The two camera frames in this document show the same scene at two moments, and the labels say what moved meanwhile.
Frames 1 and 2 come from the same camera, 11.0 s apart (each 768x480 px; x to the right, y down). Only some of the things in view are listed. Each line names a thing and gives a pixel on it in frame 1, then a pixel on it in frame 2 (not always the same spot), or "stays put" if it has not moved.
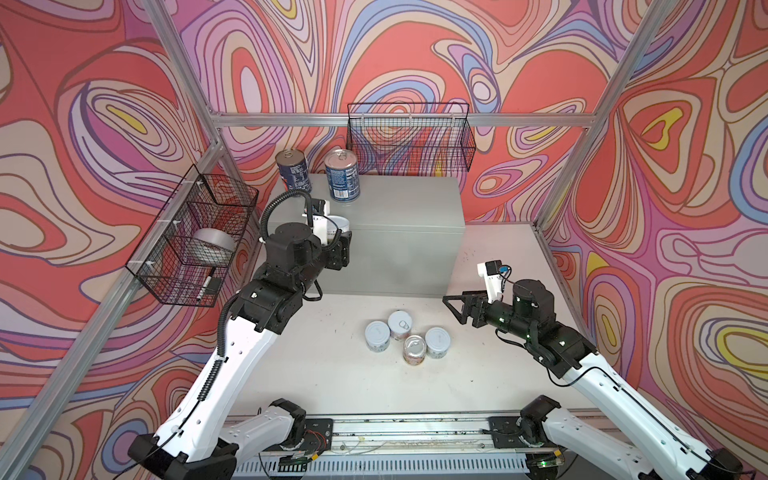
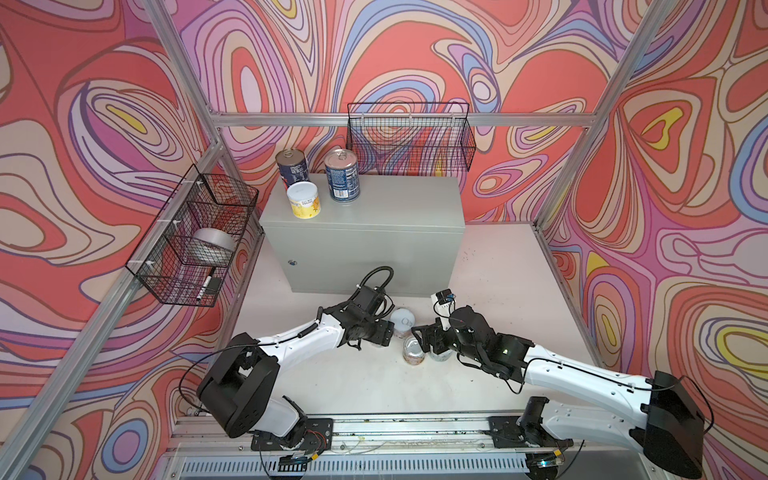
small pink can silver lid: (414, 349) stays put
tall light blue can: (343, 175) stays put
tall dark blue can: (294, 169) stays put
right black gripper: (479, 301) -> (435, 331)
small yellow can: (342, 223) -> (305, 199)
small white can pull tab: (399, 324) stays put
